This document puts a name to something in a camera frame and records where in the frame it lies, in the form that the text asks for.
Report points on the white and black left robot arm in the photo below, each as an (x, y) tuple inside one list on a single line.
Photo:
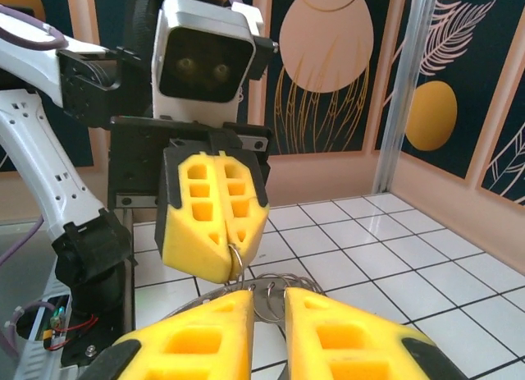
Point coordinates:
[(37, 158)]

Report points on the aluminium frame post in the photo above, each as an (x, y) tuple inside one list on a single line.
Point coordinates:
[(404, 88)]

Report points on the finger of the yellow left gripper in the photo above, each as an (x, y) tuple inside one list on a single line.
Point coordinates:
[(184, 244), (250, 232)]

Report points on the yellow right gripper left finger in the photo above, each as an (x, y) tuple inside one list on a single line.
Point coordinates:
[(197, 335)]

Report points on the black arm base mounting plate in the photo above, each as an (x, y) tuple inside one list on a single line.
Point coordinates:
[(82, 357)]

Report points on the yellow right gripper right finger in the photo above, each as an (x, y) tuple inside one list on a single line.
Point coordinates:
[(352, 343)]

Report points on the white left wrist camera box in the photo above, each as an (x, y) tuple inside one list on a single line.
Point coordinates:
[(197, 105)]

